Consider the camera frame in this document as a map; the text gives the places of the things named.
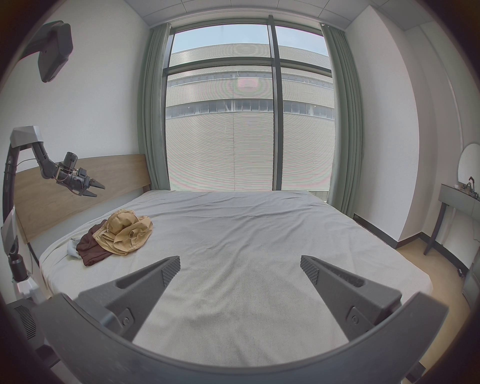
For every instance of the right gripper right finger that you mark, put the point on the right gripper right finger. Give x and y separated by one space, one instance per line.
345 296

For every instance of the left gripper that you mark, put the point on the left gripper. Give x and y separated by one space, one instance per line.
73 182

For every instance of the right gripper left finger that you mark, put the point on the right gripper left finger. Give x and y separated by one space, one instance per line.
142 285

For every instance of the tan shorts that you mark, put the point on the tan shorts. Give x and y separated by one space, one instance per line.
131 236

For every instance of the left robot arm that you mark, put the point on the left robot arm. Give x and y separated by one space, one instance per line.
24 135

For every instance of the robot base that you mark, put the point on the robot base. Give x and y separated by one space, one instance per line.
20 285

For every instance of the bed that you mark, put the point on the bed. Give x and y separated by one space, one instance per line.
243 243

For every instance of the brown garment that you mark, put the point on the brown garment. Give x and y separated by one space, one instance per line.
92 255

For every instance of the pale grey garment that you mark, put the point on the pale grey garment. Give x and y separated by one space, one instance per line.
73 250

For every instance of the grey-green curtain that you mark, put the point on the grey-green curtain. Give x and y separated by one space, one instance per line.
343 131
153 112

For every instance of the grey dressing table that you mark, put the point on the grey dressing table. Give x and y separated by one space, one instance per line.
455 197

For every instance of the window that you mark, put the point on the window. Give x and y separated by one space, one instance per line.
243 150

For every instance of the round mirror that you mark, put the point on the round mirror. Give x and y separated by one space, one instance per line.
470 165

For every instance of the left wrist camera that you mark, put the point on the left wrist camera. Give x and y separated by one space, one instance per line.
81 172

